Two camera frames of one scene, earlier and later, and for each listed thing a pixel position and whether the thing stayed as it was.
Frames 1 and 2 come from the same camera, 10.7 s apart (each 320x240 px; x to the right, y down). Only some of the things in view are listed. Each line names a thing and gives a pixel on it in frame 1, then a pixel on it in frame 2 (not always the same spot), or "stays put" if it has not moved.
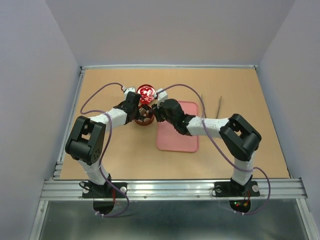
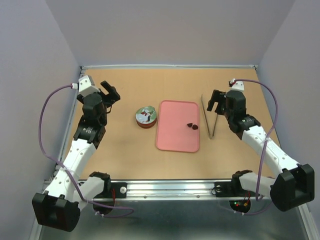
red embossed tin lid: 147,93 to 146,115
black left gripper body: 137,112 to 105,99
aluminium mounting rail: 175,190 stays put
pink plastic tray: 169,138 stays put
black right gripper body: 161,114 to 227,111
